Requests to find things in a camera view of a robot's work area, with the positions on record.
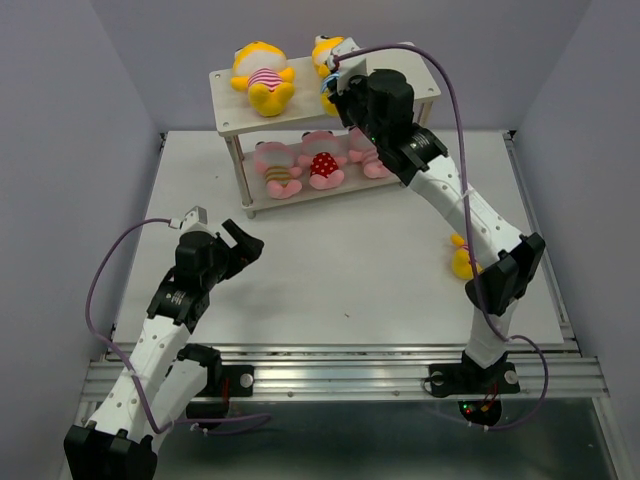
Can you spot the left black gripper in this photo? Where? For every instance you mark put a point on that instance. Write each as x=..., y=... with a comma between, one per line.
x=251, y=244

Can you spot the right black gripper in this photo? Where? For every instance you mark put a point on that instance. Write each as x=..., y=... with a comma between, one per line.
x=338, y=99

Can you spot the pink toy pink-striped shirt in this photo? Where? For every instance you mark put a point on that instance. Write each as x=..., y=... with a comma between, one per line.
x=363, y=152

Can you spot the pink toy red polka-dot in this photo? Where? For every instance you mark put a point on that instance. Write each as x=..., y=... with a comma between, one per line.
x=321, y=154

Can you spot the yellow toy blue-striped shirt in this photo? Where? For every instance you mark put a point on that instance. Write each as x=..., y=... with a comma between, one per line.
x=323, y=46

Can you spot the pink toy orange-striped shirt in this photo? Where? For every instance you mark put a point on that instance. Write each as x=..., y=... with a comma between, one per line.
x=276, y=162

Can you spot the yellow toy pink-striped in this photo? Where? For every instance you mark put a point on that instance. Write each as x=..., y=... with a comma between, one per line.
x=461, y=261
x=261, y=71

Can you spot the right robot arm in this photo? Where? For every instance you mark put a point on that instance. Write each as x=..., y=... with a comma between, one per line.
x=503, y=260

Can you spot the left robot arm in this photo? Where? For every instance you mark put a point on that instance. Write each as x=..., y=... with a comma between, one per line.
x=165, y=371

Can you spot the white two-tier shelf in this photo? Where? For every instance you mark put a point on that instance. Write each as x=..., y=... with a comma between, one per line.
x=235, y=118

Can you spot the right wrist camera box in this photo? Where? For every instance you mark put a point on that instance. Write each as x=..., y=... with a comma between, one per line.
x=345, y=69

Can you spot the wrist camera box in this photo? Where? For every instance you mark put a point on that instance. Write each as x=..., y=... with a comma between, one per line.
x=345, y=69
x=195, y=220

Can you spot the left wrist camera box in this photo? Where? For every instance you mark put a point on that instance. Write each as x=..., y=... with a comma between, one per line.
x=195, y=220

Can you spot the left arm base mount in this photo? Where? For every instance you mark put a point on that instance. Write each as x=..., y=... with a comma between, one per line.
x=213, y=402

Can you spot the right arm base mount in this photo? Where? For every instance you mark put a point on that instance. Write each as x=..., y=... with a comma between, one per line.
x=478, y=391

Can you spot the aluminium rail frame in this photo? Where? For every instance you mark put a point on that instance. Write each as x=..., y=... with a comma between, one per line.
x=353, y=302

